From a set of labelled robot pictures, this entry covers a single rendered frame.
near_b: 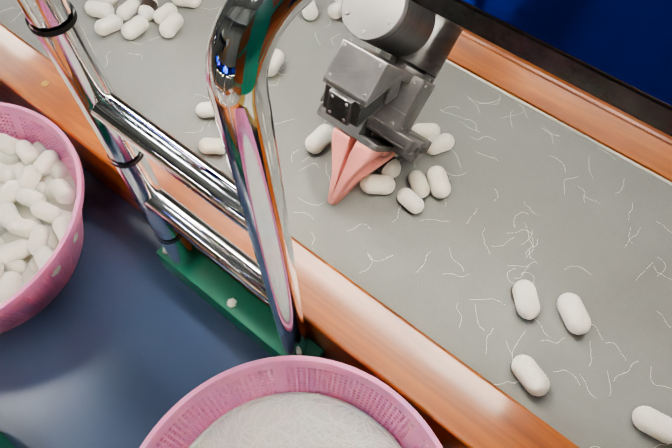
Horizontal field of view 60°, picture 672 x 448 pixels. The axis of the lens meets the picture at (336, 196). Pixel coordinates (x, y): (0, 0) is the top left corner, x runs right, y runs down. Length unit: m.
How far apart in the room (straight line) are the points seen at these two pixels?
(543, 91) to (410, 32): 0.26
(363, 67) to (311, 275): 0.19
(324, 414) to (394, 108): 0.27
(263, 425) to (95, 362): 0.20
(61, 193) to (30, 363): 0.17
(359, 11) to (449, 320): 0.28
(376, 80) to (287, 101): 0.23
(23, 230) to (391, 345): 0.38
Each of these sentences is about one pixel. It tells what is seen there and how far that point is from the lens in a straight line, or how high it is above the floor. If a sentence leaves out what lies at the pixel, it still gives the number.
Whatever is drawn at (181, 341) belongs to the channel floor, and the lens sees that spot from 0.62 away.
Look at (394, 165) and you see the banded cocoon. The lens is 0.60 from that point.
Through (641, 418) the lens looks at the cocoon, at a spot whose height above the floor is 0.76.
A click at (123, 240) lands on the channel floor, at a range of 0.69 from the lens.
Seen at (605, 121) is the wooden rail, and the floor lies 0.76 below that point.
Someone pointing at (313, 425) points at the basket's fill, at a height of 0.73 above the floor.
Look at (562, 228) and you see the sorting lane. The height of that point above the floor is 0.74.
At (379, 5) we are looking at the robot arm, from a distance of 0.47.
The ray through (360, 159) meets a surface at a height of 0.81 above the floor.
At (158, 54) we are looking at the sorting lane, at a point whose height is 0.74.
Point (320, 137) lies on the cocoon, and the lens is 0.61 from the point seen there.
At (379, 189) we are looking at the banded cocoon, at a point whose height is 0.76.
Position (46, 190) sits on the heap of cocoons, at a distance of 0.68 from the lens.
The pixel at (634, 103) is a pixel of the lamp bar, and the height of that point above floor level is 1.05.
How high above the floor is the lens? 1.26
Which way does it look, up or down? 60 degrees down
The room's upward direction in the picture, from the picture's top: straight up
